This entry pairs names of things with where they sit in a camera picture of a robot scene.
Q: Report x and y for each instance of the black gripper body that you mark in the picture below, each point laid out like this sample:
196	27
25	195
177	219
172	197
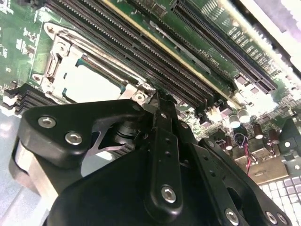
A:
105	200

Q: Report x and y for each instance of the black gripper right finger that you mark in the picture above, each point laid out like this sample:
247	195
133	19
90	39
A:
211	169

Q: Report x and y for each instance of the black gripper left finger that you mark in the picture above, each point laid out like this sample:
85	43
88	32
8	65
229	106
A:
70	117

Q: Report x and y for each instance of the silver green CPU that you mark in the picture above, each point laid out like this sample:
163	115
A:
94	87

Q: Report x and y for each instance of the metal socket cover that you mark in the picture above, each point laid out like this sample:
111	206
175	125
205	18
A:
64	50

